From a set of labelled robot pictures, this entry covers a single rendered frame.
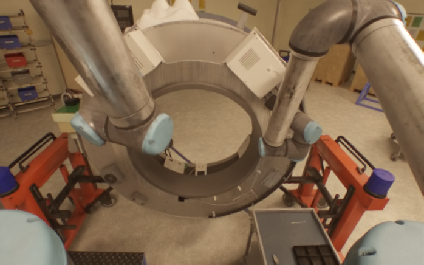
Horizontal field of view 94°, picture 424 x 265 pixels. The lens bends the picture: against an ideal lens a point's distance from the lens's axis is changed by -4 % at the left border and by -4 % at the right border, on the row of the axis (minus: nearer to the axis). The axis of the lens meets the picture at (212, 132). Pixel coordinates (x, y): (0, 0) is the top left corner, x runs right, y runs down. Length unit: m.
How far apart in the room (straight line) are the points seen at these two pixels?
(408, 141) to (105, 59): 0.52
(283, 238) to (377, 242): 1.24
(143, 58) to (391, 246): 0.93
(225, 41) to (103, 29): 0.83
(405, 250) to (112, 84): 0.42
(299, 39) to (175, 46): 0.64
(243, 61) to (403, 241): 0.84
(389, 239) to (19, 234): 0.42
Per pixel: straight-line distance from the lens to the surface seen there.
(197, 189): 1.57
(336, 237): 1.97
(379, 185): 1.56
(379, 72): 0.58
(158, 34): 1.12
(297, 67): 0.70
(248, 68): 1.01
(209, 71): 1.12
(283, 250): 1.50
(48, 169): 1.88
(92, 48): 0.33
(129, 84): 0.36
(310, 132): 0.94
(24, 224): 0.33
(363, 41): 0.65
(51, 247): 0.31
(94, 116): 0.51
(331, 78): 7.51
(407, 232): 0.35
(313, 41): 0.65
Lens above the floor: 1.89
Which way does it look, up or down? 30 degrees down
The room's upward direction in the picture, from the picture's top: 2 degrees clockwise
